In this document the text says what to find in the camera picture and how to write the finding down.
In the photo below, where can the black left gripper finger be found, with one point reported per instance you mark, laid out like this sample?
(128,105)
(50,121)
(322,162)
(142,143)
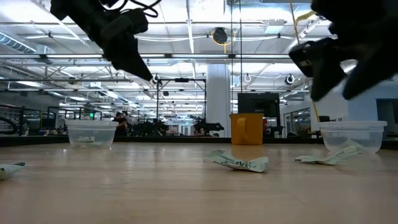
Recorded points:
(138,60)
(124,63)

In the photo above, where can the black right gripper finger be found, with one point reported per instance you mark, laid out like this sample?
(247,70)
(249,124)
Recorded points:
(326,85)
(370,74)

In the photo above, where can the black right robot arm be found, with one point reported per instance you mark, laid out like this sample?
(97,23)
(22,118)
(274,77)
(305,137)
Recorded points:
(357,12)

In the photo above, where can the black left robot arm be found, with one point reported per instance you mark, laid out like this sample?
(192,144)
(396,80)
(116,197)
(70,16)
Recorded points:
(77,12)

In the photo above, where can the clear plastic bin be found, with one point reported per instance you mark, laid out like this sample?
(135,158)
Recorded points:
(373,133)
(93,130)

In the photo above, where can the person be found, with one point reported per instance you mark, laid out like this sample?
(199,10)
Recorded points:
(119,126)

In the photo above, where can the black background robot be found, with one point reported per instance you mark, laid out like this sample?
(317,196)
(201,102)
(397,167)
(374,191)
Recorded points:
(206,127)
(152,128)

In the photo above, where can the black computer case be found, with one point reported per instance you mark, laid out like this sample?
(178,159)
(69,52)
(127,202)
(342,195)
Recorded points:
(258,104)

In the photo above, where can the yellow plastic mug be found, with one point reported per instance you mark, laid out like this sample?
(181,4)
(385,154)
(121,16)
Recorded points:
(252,130)

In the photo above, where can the white building pillar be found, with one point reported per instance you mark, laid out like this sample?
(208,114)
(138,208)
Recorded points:
(217,99)

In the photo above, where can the black gantry frame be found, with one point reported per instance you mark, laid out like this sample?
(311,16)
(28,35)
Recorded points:
(157,102)

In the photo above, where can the black aluminium table frame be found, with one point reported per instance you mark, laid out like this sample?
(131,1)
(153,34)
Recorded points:
(186,140)

